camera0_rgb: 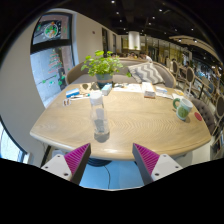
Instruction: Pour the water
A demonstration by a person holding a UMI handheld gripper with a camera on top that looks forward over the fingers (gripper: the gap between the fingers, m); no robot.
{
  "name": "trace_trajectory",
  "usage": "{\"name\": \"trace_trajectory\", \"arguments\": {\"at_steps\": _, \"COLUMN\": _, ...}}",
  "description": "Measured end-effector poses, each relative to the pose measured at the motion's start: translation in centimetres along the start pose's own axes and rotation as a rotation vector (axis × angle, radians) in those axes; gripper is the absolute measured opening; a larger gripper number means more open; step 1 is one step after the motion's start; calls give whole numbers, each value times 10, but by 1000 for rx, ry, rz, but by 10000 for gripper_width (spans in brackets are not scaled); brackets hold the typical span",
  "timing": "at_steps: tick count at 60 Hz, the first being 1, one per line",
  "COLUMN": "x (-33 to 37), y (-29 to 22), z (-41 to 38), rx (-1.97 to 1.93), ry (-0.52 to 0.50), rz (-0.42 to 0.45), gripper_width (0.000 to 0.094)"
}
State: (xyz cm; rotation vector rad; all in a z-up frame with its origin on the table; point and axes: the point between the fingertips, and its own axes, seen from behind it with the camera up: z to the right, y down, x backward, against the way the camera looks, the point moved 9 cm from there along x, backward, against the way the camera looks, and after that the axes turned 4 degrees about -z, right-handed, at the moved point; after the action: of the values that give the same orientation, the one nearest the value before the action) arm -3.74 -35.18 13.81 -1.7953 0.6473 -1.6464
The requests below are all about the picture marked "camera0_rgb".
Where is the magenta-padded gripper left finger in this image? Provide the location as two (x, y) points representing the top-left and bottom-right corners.
(40, 143), (92, 185)

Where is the white cardboard box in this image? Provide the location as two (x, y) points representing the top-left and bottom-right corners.
(141, 82), (157, 99)

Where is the blue and white small box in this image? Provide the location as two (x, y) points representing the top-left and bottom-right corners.
(65, 87), (81, 99)

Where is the clear plastic bottle white cap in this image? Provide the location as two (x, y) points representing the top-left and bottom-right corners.
(89, 90), (111, 136)

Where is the grey tufted armchair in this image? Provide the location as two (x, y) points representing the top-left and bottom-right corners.
(189, 97), (217, 134)

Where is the round colourful window decoration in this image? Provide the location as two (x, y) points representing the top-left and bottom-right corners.
(43, 20), (63, 40)

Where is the green and white mug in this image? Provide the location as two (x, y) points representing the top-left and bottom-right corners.
(172, 97), (194, 121)

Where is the green potted plant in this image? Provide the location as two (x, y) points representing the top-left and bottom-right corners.
(80, 49), (132, 90)

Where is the white paper leaflet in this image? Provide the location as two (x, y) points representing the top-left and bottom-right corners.
(156, 91), (174, 100)

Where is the group of ceiling spotlights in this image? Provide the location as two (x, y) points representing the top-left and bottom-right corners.
(109, 0), (201, 44)

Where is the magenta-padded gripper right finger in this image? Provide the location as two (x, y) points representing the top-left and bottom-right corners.
(132, 143), (184, 185)

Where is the small flat white blue box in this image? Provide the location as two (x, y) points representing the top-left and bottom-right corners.
(155, 85), (169, 95)

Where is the grey white chevron cushion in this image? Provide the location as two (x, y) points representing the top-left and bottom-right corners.
(127, 62), (166, 85)

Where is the white printed paper sheet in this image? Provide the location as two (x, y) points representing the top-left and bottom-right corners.
(113, 83), (144, 94)

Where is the teal and white box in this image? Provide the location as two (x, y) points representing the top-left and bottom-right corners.
(100, 83), (113, 97)

